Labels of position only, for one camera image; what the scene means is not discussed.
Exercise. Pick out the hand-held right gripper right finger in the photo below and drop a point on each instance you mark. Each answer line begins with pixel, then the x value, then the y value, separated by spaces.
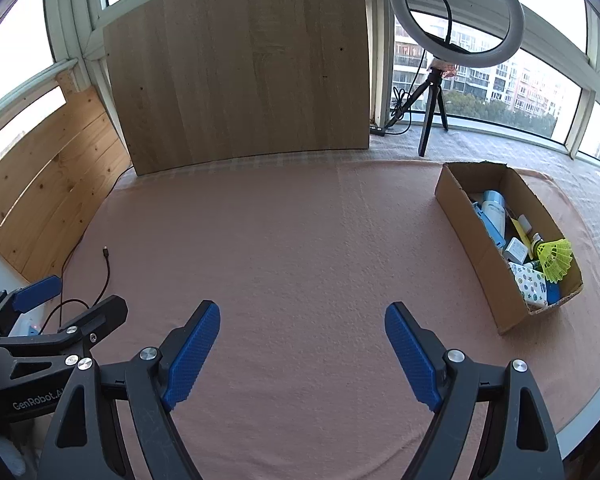
pixel 412 355

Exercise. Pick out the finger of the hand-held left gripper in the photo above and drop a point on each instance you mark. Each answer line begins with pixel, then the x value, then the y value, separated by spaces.
pixel 95 325
pixel 35 294

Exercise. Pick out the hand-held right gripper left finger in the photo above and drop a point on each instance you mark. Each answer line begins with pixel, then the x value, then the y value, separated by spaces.
pixel 192 355

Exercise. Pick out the cardboard box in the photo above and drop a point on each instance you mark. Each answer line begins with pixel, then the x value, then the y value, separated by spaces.
pixel 470 240

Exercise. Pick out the blue phone stand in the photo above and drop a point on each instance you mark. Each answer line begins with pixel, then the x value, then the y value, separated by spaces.
pixel 486 225

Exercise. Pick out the white sunscreen bottle blue cap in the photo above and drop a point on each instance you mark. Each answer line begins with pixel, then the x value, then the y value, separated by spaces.
pixel 495 215

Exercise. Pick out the green lip balm stick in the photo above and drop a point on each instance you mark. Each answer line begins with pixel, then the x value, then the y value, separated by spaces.
pixel 536 240

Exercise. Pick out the yellow shuttlecock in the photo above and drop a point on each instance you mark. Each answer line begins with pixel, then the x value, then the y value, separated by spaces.
pixel 555 260

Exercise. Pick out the person's left hand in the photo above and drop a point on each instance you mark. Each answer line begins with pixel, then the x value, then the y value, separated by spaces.
pixel 7 452

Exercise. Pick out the white power strip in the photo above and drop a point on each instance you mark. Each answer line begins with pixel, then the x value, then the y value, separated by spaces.
pixel 27 327

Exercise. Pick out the pine wood panel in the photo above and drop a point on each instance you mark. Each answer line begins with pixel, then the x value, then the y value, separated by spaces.
pixel 55 185

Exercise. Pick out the patterned white small box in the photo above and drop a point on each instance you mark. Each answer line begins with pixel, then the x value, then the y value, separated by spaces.
pixel 527 282

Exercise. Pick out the pink blanket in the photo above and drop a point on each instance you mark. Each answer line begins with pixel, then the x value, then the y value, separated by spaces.
pixel 305 260

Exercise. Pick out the black power strip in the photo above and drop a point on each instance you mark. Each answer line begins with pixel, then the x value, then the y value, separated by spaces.
pixel 378 130

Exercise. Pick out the pale checked cloth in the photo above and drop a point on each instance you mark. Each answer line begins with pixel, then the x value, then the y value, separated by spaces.
pixel 530 155

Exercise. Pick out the black tripod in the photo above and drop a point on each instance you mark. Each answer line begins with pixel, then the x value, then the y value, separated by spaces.
pixel 430 110

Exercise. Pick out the wooden board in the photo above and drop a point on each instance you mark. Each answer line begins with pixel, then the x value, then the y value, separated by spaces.
pixel 240 70

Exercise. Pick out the white window frame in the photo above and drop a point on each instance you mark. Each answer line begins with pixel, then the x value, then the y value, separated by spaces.
pixel 582 120

